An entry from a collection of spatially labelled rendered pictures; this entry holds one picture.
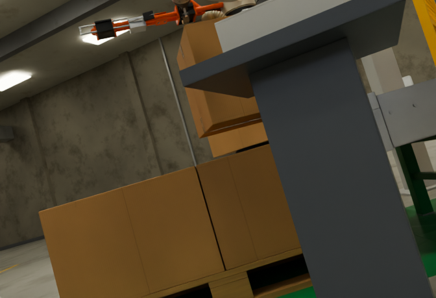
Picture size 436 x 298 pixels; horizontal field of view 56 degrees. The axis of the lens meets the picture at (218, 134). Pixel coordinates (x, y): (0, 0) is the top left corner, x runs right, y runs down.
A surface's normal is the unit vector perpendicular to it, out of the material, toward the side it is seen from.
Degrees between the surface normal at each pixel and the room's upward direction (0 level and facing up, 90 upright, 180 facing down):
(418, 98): 90
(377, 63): 90
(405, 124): 90
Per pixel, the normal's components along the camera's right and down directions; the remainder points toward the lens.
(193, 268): 0.03, -0.10
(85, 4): -0.37, 0.03
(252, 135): -0.58, 0.10
